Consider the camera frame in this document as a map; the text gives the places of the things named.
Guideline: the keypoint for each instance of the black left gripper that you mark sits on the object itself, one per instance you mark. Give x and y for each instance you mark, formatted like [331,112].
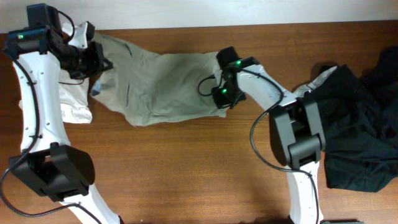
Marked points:
[96,58]

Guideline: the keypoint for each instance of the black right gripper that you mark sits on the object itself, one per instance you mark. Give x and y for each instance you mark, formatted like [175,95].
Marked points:
[222,101]

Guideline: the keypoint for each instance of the khaki beige shorts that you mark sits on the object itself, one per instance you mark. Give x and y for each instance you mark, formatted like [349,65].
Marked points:
[150,88]

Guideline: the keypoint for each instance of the black garment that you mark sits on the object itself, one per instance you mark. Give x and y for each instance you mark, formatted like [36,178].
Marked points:
[361,135]

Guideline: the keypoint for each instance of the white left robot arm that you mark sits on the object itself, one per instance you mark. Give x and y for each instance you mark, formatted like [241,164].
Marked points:
[48,164]

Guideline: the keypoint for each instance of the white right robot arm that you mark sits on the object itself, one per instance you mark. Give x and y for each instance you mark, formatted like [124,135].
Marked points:
[295,129]

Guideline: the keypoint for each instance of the white crumpled cloth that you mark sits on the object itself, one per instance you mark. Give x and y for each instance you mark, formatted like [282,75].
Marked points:
[73,99]

